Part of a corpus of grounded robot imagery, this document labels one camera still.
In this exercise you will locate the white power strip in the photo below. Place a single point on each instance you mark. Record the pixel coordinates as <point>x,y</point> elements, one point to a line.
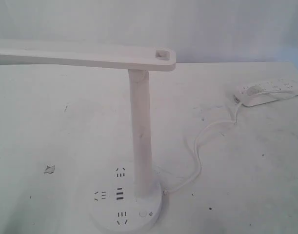
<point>273,90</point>

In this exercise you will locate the white desk lamp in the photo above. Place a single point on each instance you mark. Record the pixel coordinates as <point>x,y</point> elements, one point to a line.
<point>126,199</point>

